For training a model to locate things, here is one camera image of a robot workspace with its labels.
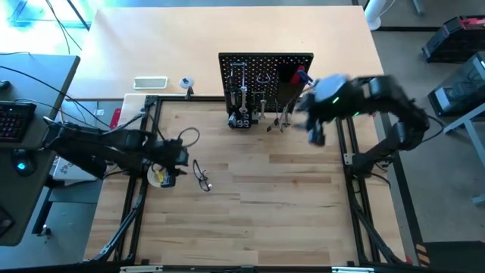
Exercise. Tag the black computer keyboard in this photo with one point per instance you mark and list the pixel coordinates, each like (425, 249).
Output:
(15, 121)

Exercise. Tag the dark grey equipment case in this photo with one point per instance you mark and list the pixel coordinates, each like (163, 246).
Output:
(458, 91)

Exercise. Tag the black case with red lid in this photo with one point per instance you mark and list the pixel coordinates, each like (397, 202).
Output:
(454, 41)

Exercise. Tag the small grey brush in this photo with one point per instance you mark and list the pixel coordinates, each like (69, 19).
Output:
(232, 120)

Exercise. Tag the double-prong metal pegboard hook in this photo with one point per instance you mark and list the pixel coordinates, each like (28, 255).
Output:
(259, 93)

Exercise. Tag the grey office desk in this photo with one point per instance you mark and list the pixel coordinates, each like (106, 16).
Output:
(34, 76)

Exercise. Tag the black pegboard bin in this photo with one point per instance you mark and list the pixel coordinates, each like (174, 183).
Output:
(290, 96)

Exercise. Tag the black diagonal support beam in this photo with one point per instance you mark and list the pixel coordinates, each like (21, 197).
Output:
(87, 167)

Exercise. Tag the white pedestal base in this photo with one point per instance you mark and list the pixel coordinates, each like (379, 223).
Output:
(377, 19)

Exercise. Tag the black perforated pegboard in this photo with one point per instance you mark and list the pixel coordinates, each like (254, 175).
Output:
(250, 68)

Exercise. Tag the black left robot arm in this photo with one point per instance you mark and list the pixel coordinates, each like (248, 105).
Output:
(106, 146)

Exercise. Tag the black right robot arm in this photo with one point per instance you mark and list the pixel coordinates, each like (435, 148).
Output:
(398, 113)

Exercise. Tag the black aluminium table frame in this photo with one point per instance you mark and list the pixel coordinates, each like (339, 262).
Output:
(265, 99)

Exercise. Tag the black mouse with blue light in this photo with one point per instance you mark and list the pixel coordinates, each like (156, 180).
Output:
(22, 167)

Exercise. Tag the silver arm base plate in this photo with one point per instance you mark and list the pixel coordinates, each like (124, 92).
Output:
(348, 159)

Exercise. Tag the small U-shaped metal hook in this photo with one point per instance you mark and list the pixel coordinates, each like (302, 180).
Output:
(263, 79)

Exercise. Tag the clear black-framed safety glasses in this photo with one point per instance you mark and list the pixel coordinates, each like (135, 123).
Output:
(202, 178)

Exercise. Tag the white cardboard box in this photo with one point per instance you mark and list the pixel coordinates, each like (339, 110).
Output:
(64, 172)

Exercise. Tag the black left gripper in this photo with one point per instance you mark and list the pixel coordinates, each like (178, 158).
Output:
(174, 153)

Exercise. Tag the red frame clamp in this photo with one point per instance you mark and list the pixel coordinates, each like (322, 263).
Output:
(115, 118)

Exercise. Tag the pair of hanging wrenches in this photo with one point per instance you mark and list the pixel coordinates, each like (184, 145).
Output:
(238, 65)

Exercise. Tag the small white round device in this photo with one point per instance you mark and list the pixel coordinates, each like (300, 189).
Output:
(186, 82)

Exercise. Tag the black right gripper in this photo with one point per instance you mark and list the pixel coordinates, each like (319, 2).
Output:
(310, 110)

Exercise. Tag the white masking tape roll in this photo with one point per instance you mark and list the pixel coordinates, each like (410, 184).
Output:
(153, 181)

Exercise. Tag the grey metal table frame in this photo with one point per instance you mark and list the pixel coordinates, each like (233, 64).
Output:
(460, 123)

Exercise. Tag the white rectangular tray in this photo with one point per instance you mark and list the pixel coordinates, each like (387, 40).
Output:
(150, 82)

